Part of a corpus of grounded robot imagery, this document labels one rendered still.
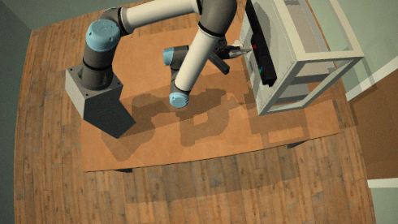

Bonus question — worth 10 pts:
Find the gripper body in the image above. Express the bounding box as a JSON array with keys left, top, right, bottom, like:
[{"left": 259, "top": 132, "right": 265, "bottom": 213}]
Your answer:
[{"left": 213, "top": 36, "right": 230, "bottom": 60}]

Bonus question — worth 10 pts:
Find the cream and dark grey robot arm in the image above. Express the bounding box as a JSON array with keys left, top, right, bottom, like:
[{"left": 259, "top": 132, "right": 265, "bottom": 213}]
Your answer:
[{"left": 76, "top": 0, "right": 237, "bottom": 108}]

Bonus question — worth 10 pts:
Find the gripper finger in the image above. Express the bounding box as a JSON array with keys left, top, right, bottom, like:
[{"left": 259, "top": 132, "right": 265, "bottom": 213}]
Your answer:
[
  {"left": 221, "top": 40, "right": 252, "bottom": 53},
  {"left": 226, "top": 51, "right": 248, "bottom": 59}
]

